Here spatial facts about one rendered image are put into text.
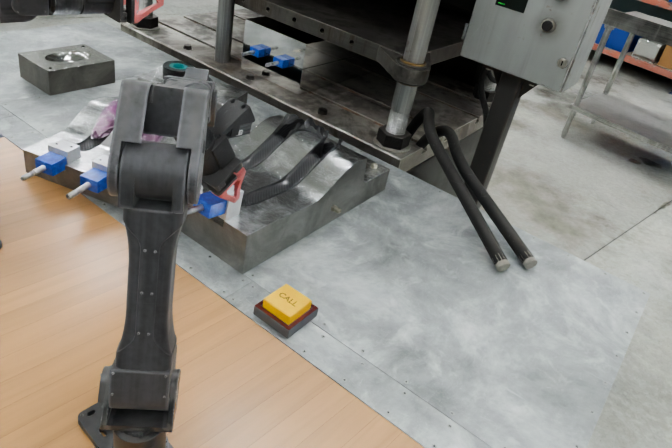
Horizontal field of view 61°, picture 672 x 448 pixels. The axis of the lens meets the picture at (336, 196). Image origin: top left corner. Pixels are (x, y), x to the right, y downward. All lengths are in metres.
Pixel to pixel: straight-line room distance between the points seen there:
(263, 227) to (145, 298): 0.43
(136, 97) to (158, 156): 0.07
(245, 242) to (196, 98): 0.46
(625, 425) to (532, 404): 1.33
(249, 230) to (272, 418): 0.34
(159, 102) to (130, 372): 0.31
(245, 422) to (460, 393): 0.34
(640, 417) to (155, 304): 1.99
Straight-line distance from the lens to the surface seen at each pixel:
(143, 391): 0.73
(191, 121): 0.62
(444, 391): 0.97
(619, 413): 2.37
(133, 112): 0.63
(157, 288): 0.66
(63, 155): 1.29
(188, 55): 2.15
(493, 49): 1.63
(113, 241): 1.16
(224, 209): 1.05
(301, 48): 1.88
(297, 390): 0.91
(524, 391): 1.04
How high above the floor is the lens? 1.50
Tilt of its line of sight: 31 degrees down
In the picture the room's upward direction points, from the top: 12 degrees clockwise
